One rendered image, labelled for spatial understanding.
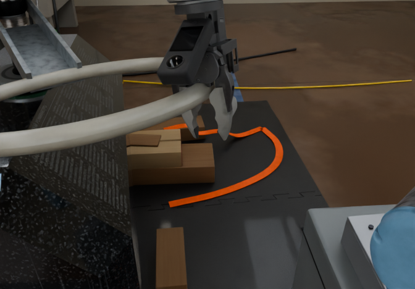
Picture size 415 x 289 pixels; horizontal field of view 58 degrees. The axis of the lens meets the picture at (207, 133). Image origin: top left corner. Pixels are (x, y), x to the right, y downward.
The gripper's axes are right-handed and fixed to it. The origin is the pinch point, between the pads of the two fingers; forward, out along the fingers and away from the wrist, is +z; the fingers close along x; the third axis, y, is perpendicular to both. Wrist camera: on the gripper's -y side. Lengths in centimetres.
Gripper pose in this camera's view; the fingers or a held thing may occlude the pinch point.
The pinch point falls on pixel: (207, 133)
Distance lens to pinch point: 60.4
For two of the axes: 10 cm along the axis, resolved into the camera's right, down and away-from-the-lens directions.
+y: 4.3, -3.9, 8.2
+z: 1.1, 9.2, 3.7
